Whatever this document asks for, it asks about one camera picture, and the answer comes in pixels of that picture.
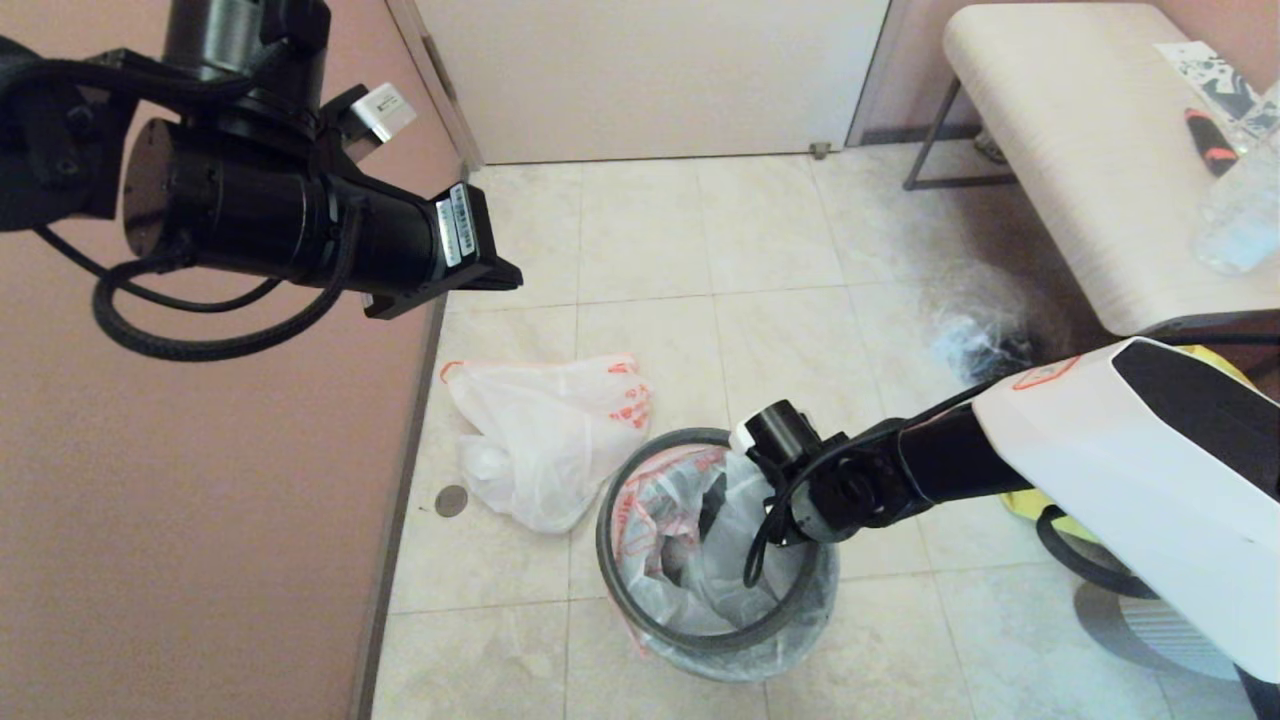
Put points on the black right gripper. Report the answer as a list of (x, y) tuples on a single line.
[(785, 435)]

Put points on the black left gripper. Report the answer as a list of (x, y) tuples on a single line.
[(260, 210)]

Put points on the orange print plastic bag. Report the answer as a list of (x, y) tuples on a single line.
[(720, 590)]

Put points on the white plastic bag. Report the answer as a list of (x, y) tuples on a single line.
[(540, 440)]

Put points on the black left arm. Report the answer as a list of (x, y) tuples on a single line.
[(50, 130)]

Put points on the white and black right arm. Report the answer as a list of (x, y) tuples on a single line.
[(1100, 470)]

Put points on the clear bag with dark items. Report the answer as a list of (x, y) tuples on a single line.
[(975, 330)]

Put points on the yellow fabric tote bag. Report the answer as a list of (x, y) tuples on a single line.
[(1030, 505)]

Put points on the long dark grey baseboard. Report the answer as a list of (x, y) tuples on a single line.
[(420, 420)]

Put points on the round metal floor drain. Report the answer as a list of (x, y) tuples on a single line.
[(452, 500)]

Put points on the white door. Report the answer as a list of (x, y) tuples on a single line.
[(650, 80)]

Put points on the short dark grey baseboard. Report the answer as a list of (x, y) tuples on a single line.
[(900, 135)]

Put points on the small grey striped object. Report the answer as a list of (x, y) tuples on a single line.
[(988, 148)]

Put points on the beige wood grain table top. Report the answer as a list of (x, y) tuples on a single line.
[(1080, 150)]

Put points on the white ribbed cylinder object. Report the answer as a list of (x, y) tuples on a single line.
[(1170, 640)]

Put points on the clear plastic bottle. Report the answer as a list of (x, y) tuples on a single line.
[(1240, 220)]

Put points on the black and orange tool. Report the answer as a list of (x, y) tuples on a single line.
[(1208, 145)]

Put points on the black and white printed leaflet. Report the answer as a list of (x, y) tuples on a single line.
[(1205, 72)]

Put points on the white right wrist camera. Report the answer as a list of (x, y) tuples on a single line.
[(742, 437)]

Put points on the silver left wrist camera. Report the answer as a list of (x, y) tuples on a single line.
[(385, 110)]

